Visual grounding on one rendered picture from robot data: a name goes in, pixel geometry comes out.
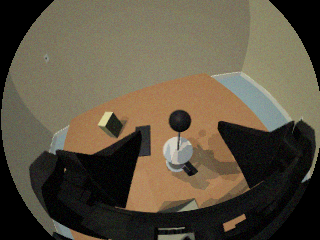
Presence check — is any glass french press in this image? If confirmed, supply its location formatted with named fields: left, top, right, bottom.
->
left=163, top=111, right=199, bottom=176

